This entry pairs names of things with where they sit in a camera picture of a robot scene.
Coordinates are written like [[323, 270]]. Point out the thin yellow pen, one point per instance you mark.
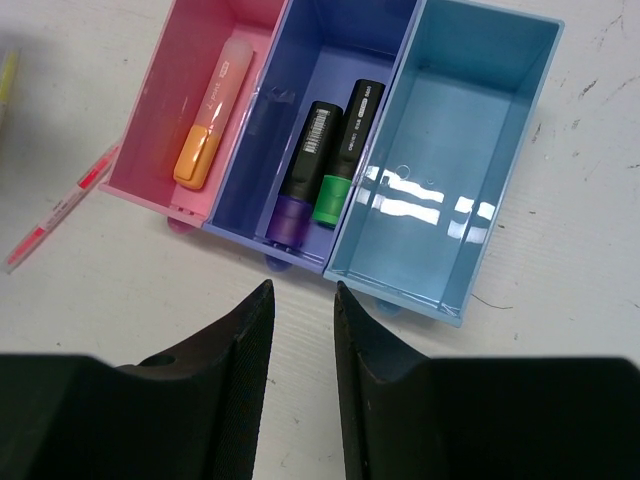
[[9, 66]]

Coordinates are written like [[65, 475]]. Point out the black marker green cap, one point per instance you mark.
[[361, 110]]

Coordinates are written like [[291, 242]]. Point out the thin pink pen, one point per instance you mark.
[[84, 185]]

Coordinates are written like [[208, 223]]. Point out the pink plastic bin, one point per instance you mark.
[[173, 89]]

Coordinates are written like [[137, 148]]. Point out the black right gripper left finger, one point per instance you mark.
[[192, 411]]

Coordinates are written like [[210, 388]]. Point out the orange highlighter pink cap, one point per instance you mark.
[[203, 139]]

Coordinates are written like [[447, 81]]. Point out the black marker purple cap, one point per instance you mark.
[[300, 187]]

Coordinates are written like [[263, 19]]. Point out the light blue plastic bin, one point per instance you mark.
[[430, 188]]

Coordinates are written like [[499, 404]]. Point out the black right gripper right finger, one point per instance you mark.
[[405, 415]]

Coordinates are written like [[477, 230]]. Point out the blue-violet plastic bin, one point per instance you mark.
[[321, 49]]

